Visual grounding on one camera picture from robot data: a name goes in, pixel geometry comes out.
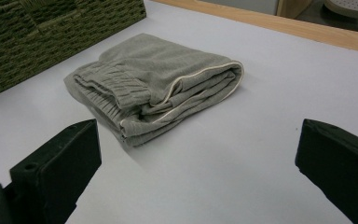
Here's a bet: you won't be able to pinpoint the grey pants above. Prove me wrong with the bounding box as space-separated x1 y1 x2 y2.
63 33 245 147

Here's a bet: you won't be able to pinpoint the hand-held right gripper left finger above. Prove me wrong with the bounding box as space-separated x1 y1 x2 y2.
9 119 103 224

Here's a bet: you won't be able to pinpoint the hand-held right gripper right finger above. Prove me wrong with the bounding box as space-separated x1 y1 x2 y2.
295 118 358 224

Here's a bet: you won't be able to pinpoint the wooden table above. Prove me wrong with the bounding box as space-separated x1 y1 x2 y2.
150 0 358 56

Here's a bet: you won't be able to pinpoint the white table cover sheet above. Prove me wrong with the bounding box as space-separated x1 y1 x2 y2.
0 0 358 224

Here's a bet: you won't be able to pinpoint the green woven basket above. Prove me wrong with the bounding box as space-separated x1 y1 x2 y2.
0 0 147 99

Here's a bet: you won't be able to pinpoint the white chair base with wheel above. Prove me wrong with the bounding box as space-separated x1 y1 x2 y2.
323 0 358 31

